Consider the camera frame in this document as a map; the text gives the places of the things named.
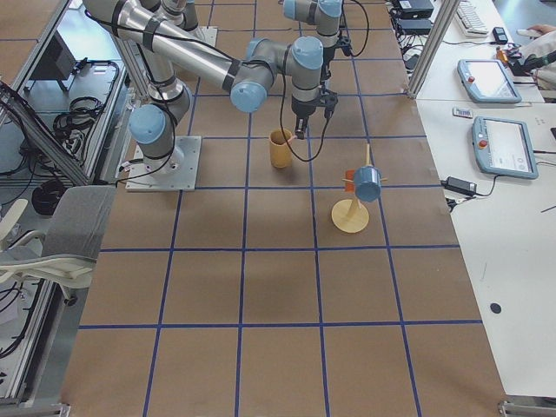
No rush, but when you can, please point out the teach pendant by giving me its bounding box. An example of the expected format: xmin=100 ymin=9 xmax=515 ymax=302
xmin=471 ymin=116 xmax=539 ymax=180
xmin=457 ymin=59 xmax=522 ymax=104

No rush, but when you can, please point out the grey office chair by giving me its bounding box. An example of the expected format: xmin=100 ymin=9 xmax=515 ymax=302
xmin=1 ymin=185 xmax=116 ymax=306

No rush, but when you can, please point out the wooden cup tree stand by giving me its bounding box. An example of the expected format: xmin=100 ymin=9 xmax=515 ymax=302
xmin=331 ymin=143 xmax=385 ymax=234

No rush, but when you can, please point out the black coiled cable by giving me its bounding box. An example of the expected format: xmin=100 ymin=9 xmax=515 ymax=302
xmin=32 ymin=177 xmax=66 ymax=217

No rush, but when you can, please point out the upper teach pendant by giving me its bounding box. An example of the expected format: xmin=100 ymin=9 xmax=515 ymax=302
xmin=457 ymin=59 xmax=522 ymax=104

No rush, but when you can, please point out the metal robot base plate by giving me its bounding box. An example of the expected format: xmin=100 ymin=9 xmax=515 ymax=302
xmin=125 ymin=136 xmax=202 ymax=192

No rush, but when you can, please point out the aluminium frame post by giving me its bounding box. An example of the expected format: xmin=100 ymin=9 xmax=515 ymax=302
xmin=407 ymin=0 xmax=460 ymax=99

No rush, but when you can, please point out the black power adapter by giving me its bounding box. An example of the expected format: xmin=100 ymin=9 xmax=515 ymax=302
xmin=440 ymin=176 xmax=477 ymax=196

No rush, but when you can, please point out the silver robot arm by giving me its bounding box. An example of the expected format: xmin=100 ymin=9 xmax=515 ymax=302
xmin=84 ymin=1 xmax=338 ymax=122
xmin=87 ymin=1 xmax=342 ymax=173

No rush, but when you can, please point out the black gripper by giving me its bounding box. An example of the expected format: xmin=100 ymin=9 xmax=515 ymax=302
xmin=291 ymin=84 xmax=338 ymax=138

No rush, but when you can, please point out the white keyboard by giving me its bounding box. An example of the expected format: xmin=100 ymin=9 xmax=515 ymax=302
xmin=454 ymin=1 xmax=490 ymax=38

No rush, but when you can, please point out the lower teach pendant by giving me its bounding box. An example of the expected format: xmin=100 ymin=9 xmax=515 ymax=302
xmin=471 ymin=116 xmax=539 ymax=180

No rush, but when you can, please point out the yellow bamboo chopstick holder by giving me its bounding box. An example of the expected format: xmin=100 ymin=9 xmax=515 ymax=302
xmin=269 ymin=129 xmax=292 ymax=169

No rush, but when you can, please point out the orange cup on stand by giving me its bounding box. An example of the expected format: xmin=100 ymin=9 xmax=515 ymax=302
xmin=342 ymin=169 xmax=355 ymax=193

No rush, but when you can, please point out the person's hand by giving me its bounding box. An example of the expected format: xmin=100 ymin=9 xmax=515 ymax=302
xmin=528 ymin=24 xmax=556 ymax=35

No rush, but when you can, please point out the small white label box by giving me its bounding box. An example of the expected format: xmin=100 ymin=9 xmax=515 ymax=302
xmin=452 ymin=107 xmax=473 ymax=119

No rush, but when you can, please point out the blue cup on stand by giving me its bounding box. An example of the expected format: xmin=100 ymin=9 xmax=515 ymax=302
xmin=353 ymin=165 xmax=381 ymax=202

